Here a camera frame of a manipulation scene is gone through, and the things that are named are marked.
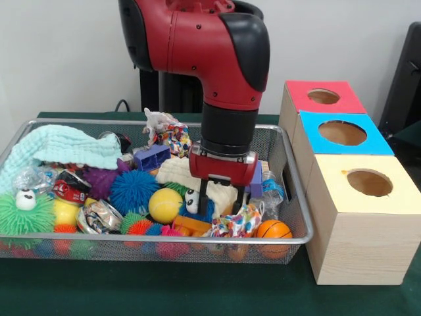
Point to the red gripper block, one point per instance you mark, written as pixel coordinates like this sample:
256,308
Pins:
223,169

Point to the purple plastic toy block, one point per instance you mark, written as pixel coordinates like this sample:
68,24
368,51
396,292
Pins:
256,187

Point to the cream yellow cloth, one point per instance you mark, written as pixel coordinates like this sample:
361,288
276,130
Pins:
174,172

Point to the smooth yellow ball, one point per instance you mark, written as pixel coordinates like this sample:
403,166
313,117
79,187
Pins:
165,205

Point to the plain blue spiky ball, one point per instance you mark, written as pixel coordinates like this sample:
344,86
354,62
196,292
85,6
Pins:
135,192

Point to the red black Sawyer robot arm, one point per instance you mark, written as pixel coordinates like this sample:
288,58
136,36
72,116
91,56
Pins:
210,49

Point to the shallow metal mesh bin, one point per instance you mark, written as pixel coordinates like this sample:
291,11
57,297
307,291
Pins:
279,148

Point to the wooden box with three holes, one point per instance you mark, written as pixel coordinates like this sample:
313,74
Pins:
361,250

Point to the crushed clear water bottle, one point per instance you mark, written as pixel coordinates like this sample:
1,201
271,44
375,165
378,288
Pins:
273,191

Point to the orange toy basketball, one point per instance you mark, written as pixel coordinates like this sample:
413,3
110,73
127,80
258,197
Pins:
274,229

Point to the dark green table cloth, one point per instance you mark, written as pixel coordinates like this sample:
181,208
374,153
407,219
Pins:
164,289
408,141

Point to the crushed silver drink can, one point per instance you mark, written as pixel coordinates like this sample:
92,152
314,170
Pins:
98,217

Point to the mint green cloth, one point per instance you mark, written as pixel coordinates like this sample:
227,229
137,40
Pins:
49,145

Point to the green spiky ball with eyes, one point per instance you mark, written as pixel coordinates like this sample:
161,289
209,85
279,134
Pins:
29,220

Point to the black upright panel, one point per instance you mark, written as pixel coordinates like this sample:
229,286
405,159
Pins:
404,82

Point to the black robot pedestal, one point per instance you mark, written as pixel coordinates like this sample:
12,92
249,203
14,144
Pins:
177,92

